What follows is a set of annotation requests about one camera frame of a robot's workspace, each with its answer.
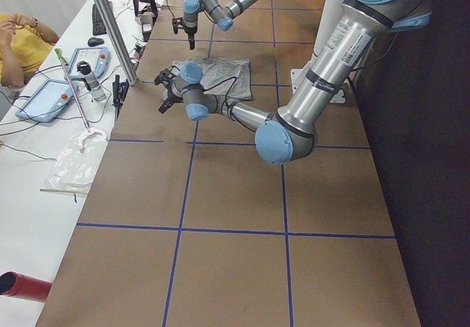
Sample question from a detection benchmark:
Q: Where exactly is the lower teach pendant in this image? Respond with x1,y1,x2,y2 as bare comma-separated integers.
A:
15,79,73,123

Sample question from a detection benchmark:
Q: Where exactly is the metal rod green handle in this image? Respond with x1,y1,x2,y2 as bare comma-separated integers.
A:
54,48,91,133

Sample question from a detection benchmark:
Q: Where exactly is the thin wooden stick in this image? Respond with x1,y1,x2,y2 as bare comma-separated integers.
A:
40,188,88,196

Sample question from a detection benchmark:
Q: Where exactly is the teach pendant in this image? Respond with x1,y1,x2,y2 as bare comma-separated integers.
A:
15,79,73,123
68,46,110,80

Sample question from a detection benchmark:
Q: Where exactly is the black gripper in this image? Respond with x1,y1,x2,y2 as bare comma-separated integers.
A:
184,26,198,50
158,80,184,113

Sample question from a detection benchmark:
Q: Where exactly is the black computer mouse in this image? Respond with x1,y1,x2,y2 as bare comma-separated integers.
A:
87,37,104,47

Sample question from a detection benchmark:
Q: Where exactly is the clear plastic bag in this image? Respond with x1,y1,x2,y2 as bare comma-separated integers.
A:
41,127,108,192

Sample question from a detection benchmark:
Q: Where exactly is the red fire extinguisher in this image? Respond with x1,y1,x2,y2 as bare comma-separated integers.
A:
1,272,52,303

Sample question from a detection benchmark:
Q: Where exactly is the navy white striped polo shirt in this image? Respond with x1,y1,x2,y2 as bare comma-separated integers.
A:
172,57,252,101

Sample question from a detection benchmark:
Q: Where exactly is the person in yellow shirt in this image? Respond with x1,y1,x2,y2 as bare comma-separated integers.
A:
1,13,59,87

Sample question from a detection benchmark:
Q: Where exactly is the clear water bottle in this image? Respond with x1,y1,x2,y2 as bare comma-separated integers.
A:
76,61,106,101

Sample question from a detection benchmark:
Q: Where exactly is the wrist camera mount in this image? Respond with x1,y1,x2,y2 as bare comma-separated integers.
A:
172,17,186,35
153,65,180,87

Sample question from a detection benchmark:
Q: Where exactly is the small brown box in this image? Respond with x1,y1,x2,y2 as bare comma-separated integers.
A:
140,12,154,42

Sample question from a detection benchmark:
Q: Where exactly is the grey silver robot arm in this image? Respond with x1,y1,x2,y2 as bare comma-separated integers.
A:
154,0,432,165
172,0,258,50

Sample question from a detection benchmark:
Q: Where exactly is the black keyboard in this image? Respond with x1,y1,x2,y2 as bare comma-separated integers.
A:
92,4,106,36

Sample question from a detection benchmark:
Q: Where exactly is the upper teach pendant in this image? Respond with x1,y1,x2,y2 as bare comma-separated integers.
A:
68,46,110,80

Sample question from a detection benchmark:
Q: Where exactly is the aluminium frame post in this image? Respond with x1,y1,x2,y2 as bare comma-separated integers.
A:
93,0,138,86

